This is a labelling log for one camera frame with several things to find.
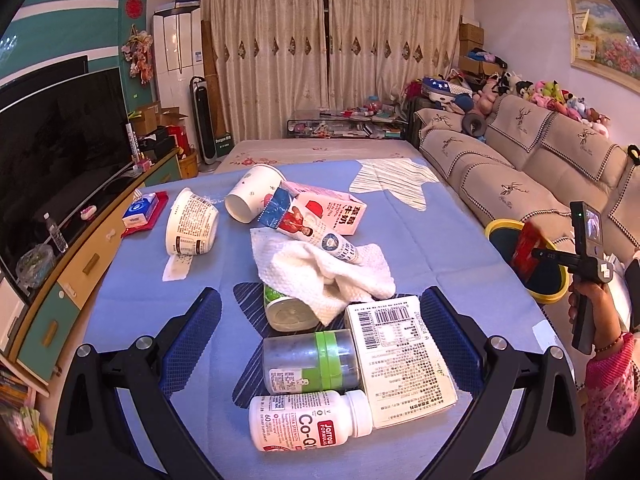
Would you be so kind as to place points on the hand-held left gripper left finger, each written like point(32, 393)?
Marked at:
point(197, 330)

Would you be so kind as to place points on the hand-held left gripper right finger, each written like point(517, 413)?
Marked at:
point(445, 330)

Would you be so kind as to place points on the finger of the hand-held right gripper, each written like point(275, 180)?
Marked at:
point(550, 256)

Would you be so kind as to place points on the yellow rimmed trash bin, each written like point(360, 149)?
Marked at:
point(540, 280)

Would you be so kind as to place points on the red snack packet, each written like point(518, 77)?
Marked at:
point(525, 247)

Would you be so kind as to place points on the white barcode carton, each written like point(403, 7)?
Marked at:
point(405, 365)

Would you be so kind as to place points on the green and white canister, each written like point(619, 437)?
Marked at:
point(285, 315)

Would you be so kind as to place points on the clear jar with green lid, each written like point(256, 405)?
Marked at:
point(310, 365)

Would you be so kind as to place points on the white paper towel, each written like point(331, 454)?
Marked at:
point(310, 275)

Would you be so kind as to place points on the white bottle with blue emblem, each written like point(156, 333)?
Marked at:
point(340, 247)

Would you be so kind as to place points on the white supplement bottle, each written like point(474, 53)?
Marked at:
point(305, 422)

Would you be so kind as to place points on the pink milk carton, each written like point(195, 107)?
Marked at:
point(325, 207)

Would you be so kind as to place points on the person's right forearm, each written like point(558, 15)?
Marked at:
point(612, 400)

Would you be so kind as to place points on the person's right hand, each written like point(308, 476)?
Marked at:
point(606, 315)

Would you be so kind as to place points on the white paper receipt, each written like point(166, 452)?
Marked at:
point(176, 267)

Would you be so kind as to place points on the white cloth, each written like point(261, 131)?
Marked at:
point(627, 290)

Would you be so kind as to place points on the blue star pattern cloth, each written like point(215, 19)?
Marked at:
point(440, 250)

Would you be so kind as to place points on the beige sofa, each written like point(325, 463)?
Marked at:
point(505, 180)

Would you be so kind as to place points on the black yellow toy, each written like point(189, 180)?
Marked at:
point(634, 152)

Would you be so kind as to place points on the white printed paper tub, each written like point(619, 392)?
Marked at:
point(190, 222)

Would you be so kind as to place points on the red flat packet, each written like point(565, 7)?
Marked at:
point(157, 215)

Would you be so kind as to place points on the blue tissue pack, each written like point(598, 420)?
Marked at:
point(140, 208)

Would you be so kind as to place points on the pile of plush toys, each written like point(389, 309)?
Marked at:
point(545, 92)

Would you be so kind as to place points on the white paper cup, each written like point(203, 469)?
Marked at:
point(252, 195)

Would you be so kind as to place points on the grey neck pillow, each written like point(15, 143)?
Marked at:
point(475, 122)

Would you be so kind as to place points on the wooden basket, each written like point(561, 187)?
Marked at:
point(189, 164)

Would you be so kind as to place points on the clear water bottle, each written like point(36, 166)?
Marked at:
point(56, 232)

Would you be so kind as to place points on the glass bowl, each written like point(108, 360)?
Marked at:
point(35, 265)

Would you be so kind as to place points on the green box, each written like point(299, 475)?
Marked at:
point(225, 143)

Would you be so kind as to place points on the red box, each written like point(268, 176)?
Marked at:
point(178, 140)

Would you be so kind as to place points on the colourful books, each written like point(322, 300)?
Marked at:
point(22, 415)

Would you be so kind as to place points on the framed flower painting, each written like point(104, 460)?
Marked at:
point(607, 35)

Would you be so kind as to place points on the beige floral rug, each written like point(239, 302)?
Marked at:
point(300, 152)

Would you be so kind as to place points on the black tower fan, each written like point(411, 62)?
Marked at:
point(203, 120)

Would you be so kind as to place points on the open cardboard boxes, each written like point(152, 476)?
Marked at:
point(150, 117)

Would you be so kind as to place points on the stack of cardboard boxes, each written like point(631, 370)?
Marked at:
point(472, 42)

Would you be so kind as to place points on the black flat television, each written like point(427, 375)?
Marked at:
point(60, 160)

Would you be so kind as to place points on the low glass table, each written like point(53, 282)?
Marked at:
point(345, 122)

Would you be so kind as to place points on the rolled brown mat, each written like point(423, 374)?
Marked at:
point(212, 70)

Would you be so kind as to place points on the beige patterned curtain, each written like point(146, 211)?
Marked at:
point(390, 35)
point(265, 60)

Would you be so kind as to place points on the white standing air conditioner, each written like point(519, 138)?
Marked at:
point(177, 55)

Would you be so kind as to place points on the hanging flower decoration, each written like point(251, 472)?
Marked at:
point(139, 55)

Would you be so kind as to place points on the red round wall ornament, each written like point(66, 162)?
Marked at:
point(134, 6)

